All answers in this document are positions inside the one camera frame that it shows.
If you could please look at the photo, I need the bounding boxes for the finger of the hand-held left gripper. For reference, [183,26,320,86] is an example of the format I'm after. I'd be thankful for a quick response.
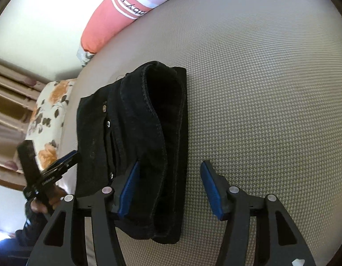
[42,155,82,180]
[39,150,78,178]

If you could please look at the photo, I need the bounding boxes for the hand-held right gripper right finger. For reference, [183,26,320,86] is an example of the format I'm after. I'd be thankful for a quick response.
[200,160,317,266]

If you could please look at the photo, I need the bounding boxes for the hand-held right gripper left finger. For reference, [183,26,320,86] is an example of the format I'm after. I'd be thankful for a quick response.
[27,161,141,266]

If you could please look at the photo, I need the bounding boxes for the black pants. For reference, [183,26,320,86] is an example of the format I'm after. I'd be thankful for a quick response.
[76,60,188,245]

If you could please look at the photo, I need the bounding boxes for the person's left forearm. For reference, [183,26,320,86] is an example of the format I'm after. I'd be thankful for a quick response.
[13,202,51,247]

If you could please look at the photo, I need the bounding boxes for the person's left hand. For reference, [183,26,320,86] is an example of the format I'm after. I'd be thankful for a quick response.
[29,184,68,214]

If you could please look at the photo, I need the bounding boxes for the pale bed sheet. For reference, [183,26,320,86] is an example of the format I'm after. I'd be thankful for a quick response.
[59,79,83,197]

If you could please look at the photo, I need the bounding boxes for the white floral pillow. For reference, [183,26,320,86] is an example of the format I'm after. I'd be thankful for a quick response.
[24,79,77,178]

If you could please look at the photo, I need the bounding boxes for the brown wooden furniture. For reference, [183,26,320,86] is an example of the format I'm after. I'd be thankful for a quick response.
[0,55,49,192]

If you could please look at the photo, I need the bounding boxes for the grey patterned cloth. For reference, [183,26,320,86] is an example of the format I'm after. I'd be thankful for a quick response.
[77,44,95,67]

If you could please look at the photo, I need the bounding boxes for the beige woven bed mat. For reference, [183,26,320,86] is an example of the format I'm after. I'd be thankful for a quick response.
[75,0,342,266]

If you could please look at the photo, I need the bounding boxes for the pink checkered long pillow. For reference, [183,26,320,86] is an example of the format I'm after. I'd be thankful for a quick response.
[80,0,216,54]

